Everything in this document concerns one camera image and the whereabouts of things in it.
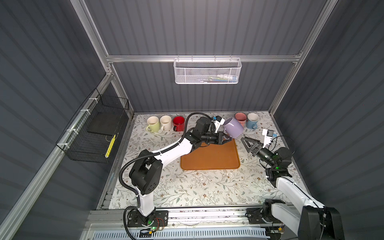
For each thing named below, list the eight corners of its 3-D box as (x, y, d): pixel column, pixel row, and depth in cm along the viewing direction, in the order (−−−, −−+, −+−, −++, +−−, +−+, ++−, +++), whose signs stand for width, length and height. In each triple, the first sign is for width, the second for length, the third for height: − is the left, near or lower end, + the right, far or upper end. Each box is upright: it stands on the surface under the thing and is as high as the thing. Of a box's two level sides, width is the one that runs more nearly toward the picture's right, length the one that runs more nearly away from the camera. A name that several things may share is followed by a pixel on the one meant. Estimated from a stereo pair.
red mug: (173, 134, 109) (171, 127, 103) (174, 123, 116) (173, 116, 110) (184, 134, 109) (183, 127, 103) (185, 123, 116) (184, 116, 110)
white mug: (161, 134, 110) (158, 125, 102) (163, 124, 116) (160, 115, 108) (171, 134, 110) (169, 125, 102) (173, 124, 116) (171, 115, 108)
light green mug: (149, 135, 109) (145, 126, 101) (151, 125, 115) (148, 116, 107) (160, 135, 109) (157, 126, 101) (161, 125, 115) (159, 116, 107)
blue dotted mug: (245, 130, 112) (249, 121, 104) (243, 122, 117) (246, 112, 109) (255, 130, 112) (260, 120, 104) (253, 122, 117) (257, 112, 109)
